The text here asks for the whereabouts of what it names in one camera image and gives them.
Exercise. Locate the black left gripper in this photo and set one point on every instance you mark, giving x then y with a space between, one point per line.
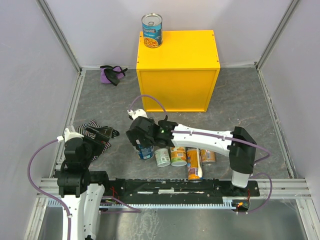
99 134

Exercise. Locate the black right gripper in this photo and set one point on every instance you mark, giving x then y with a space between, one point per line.
135 136

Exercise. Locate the blue soup can with noodles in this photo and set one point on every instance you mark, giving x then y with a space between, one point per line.
152 30

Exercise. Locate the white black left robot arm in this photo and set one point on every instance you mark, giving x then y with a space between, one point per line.
80 189

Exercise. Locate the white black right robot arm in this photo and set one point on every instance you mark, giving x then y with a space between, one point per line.
237 144

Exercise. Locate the black white striped cloth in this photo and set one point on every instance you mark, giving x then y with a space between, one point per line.
92 123

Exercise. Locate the green label small can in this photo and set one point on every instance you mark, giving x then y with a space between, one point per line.
162 157

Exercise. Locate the orange fruit label can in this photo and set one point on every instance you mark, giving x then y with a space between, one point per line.
178 156

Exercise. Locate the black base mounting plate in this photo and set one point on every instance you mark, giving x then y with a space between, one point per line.
177 191

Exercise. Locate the orange can with spoon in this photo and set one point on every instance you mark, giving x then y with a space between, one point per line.
194 165

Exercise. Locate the purple black cloth pouch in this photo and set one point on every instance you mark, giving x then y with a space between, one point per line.
111 74

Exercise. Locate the orange can far right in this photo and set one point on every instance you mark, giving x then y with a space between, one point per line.
207 157

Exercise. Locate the yellow wooden box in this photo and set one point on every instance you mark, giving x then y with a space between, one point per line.
180 74

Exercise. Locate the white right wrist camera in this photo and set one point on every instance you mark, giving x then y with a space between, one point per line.
134 114

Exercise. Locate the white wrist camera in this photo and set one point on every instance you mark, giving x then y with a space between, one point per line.
134 114
68 135

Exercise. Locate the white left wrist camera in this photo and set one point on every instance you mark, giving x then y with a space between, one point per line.
68 135

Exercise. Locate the white slotted cable duct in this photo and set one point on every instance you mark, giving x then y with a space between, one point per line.
227 204

